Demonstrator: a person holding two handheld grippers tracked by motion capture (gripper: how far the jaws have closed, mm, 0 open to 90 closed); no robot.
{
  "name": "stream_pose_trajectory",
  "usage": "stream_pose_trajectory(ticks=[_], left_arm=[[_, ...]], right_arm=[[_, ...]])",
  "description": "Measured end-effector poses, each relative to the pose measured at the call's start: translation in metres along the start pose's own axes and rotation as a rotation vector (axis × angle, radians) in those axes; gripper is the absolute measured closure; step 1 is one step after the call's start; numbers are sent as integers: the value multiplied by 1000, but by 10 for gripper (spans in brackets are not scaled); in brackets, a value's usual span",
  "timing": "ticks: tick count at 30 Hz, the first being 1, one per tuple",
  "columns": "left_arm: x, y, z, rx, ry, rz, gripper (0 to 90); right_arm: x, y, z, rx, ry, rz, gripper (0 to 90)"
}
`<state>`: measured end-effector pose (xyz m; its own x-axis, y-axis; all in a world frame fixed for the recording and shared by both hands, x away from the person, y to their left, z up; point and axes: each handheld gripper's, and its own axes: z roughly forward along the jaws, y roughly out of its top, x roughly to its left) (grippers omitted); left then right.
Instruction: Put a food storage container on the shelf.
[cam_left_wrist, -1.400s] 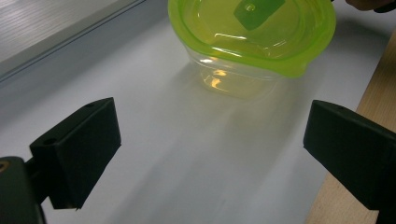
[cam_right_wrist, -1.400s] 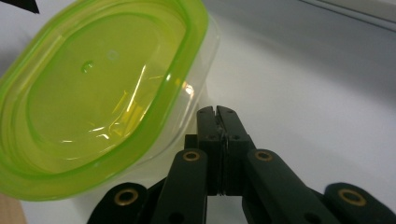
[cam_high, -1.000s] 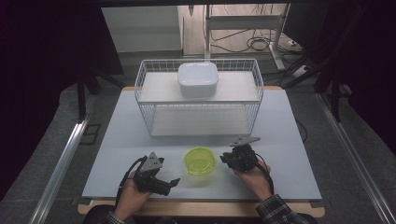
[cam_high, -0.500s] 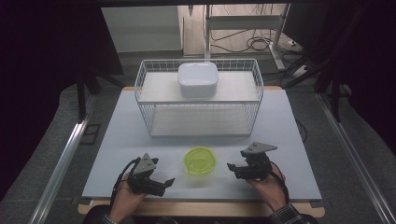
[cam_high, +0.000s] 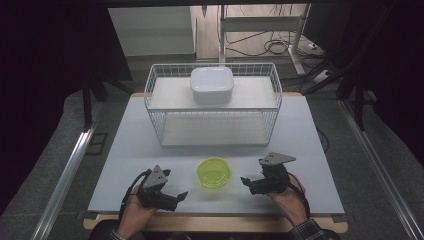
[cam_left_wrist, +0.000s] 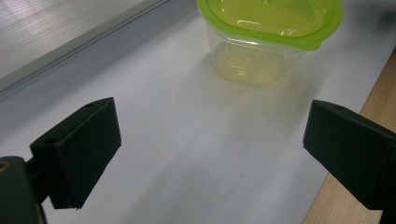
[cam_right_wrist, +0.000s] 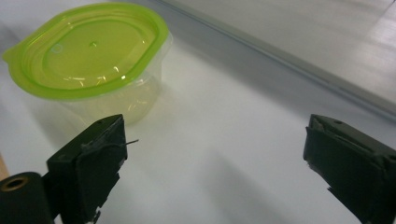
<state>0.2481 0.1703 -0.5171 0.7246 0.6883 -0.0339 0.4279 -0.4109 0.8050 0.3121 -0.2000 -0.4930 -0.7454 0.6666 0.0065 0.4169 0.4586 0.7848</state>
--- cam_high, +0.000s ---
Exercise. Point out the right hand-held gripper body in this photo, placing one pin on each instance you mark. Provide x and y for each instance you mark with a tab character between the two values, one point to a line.
273	176

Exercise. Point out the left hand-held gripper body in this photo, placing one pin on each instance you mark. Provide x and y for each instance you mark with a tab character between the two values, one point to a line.
155	190

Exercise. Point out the white square container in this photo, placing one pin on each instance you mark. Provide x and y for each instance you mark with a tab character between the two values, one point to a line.
212	83

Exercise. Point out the person's right hand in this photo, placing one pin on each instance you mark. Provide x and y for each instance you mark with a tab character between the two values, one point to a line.
291	200

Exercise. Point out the person's left hand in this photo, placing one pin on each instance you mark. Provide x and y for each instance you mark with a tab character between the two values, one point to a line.
133	213

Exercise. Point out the wooden table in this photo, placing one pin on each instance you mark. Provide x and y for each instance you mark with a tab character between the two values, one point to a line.
216	224

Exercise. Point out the white power strip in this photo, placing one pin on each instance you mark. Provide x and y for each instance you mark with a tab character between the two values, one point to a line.
322	76

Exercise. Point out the black tripod stand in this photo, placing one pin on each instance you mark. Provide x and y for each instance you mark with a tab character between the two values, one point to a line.
358	96

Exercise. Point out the white panel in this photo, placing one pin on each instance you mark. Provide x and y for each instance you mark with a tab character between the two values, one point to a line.
150	30

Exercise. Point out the black curtain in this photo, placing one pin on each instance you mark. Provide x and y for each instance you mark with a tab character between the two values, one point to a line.
400	66
43	83

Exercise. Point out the metal floor rail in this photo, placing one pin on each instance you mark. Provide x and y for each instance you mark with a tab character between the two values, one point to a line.
380	166
66	173

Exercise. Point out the white metal desk frame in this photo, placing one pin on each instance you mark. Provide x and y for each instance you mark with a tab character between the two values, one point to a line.
260	23

